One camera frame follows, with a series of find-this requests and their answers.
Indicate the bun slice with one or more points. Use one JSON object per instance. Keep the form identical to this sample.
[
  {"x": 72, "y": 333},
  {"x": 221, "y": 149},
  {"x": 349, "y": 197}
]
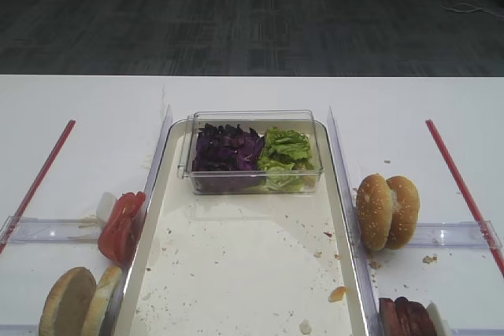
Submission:
[
  {"x": 100, "y": 301},
  {"x": 67, "y": 303}
]

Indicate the green lettuce leaves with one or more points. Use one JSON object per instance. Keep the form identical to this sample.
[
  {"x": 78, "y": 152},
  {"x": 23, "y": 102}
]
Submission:
[{"x": 286, "y": 151}]

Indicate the white tomato backstop block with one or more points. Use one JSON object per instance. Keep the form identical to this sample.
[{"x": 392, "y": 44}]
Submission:
[{"x": 105, "y": 207}]

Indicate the red tomato slices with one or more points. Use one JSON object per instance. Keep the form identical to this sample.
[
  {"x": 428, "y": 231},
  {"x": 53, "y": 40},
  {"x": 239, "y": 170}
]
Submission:
[{"x": 119, "y": 236}]

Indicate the brown meat patty slices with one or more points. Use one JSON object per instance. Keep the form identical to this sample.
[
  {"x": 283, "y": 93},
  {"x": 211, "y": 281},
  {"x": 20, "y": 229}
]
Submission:
[{"x": 402, "y": 317}]

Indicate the clear plastic salad container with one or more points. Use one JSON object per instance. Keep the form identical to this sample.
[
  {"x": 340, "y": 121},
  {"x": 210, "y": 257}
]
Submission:
[{"x": 299, "y": 120}]

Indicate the shredded purple cabbage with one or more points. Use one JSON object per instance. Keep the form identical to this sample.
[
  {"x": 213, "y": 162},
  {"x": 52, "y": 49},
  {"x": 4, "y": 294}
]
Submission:
[{"x": 226, "y": 149}]

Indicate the white rectangular metal tray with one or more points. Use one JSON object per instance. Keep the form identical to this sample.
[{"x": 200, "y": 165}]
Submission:
[{"x": 246, "y": 264}]

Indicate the sesame bun top left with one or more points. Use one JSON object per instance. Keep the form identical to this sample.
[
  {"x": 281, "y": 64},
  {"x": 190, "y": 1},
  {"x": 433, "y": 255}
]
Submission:
[{"x": 374, "y": 210}]

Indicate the sesame bun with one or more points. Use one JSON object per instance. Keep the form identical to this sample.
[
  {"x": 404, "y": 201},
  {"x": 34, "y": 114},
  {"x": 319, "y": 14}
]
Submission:
[
  {"x": 405, "y": 211},
  {"x": 374, "y": 210}
]

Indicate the sesame bun top right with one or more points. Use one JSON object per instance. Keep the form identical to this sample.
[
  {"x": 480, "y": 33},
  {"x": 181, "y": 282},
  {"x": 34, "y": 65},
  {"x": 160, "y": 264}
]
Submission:
[{"x": 405, "y": 211}]

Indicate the food scrap on tray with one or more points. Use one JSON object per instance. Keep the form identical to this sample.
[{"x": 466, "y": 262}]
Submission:
[{"x": 337, "y": 294}]

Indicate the right long clear divider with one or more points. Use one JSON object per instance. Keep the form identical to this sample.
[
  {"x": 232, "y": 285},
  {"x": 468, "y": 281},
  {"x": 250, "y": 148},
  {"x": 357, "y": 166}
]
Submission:
[{"x": 358, "y": 257}]

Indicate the long clear divider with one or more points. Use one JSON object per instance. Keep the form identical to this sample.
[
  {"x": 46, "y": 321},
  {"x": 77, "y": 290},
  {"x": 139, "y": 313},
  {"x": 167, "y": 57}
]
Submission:
[
  {"x": 358, "y": 257},
  {"x": 113, "y": 310}
]

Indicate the left long clear divider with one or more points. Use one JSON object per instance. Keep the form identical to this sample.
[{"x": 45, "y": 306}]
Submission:
[{"x": 113, "y": 310}]

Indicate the left red tape strip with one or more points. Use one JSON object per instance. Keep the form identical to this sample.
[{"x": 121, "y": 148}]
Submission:
[{"x": 37, "y": 182}]

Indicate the red tape strip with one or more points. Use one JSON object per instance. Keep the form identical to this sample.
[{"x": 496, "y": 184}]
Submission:
[
  {"x": 37, "y": 182},
  {"x": 465, "y": 192}
]

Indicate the right red tape strip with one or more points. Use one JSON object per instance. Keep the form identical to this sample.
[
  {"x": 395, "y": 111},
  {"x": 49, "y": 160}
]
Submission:
[{"x": 465, "y": 192}]

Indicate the white patty backstop block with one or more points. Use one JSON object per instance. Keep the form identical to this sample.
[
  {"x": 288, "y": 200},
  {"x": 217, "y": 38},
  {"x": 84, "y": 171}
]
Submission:
[{"x": 441, "y": 326}]

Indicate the upper right clear rail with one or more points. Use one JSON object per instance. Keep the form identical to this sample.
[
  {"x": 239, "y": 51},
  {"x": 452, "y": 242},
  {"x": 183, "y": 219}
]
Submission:
[{"x": 463, "y": 235}]

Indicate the clear rail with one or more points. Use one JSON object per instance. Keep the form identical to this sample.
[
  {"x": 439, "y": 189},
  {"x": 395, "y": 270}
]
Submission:
[
  {"x": 477, "y": 332},
  {"x": 18, "y": 330},
  {"x": 463, "y": 235},
  {"x": 21, "y": 230}
]

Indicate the upper left clear rail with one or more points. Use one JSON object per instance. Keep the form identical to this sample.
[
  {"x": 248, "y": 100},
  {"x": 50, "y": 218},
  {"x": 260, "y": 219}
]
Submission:
[{"x": 21, "y": 230}]

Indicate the lower right clear rail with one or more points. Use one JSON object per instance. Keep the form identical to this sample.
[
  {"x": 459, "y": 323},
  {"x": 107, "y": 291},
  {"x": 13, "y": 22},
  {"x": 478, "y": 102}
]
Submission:
[{"x": 477, "y": 332}]

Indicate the lower left clear rail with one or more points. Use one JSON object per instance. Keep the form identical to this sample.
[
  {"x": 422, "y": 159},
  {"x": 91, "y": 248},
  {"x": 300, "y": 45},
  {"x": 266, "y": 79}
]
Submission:
[{"x": 18, "y": 330}]

